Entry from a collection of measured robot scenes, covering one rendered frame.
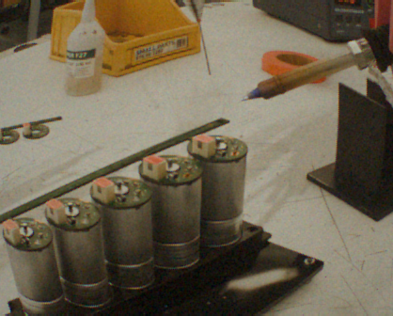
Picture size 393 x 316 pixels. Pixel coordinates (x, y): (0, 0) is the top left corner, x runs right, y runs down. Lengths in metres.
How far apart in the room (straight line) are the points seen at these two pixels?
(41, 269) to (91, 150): 0.23
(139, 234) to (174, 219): 0.02
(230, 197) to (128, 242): 0.06
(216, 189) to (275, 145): 0.17
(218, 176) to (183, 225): 0.03
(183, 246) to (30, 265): 0.09
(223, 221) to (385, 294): 0.10
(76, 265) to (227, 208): 0.09
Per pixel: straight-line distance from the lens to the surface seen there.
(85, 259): 0.28
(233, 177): 0.33
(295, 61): 0.66
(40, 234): 0.27
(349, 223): 0.41
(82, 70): 0.57
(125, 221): 0.29
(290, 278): 0.34
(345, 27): 0.79
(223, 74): 0.62
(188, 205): 0.31
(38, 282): 0.27
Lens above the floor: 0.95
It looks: 25 degrees down
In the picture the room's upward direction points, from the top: 1 degrees clockwise
